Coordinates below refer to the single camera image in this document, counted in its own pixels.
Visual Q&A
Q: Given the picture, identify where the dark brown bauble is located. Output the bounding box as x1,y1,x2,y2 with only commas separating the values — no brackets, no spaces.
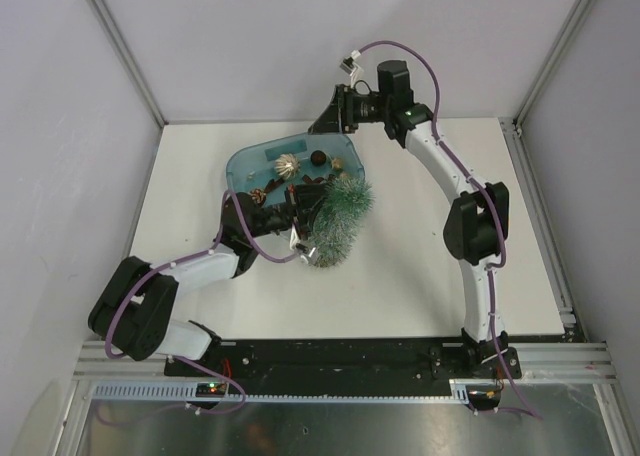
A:
310,150,327,167

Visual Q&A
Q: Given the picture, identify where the pine cone ornament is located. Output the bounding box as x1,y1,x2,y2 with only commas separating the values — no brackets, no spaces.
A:
249,188,267,207

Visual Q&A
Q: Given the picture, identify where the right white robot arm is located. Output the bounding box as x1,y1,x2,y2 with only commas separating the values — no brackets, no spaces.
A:
309,56,510,377

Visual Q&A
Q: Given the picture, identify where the brown ribbon ornament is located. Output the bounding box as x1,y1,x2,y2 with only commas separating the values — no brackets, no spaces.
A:
301,174,325,185

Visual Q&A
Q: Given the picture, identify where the small frosted christmas tree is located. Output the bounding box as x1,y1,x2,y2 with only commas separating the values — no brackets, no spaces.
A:
310,177,374,269

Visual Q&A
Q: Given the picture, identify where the silver gold bauble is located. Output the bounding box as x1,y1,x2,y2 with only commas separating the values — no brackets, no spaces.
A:
274,153,301,180

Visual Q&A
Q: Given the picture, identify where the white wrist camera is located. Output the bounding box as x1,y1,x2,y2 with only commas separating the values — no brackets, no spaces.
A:
289,227,319,266
340,50,362,78

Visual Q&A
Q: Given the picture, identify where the teal plastic container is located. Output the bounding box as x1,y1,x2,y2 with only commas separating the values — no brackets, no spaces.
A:
226,133,365,206

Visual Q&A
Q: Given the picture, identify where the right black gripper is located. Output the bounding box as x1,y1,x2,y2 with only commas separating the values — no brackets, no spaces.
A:
310,84,391,135

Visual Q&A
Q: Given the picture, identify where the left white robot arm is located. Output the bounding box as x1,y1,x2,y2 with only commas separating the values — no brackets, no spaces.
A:
88,183,328,376

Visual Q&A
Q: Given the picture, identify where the gold bell cluster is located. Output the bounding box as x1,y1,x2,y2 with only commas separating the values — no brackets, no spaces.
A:
331,158,344,171

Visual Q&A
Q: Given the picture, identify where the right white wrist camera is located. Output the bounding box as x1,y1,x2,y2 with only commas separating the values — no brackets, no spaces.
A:
340,50,362,78

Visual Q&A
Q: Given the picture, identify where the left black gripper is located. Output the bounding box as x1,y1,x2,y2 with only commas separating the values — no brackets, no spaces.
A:
245,182,333,241

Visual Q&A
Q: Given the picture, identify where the grey slotted cable duct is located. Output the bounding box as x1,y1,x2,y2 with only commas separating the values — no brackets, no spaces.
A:
92,379,501,405

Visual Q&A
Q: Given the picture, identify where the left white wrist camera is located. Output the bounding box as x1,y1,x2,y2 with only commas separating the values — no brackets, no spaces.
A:
289,227,319,266

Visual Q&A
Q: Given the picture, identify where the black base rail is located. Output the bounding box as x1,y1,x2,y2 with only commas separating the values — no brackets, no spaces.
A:
164,337,522,398

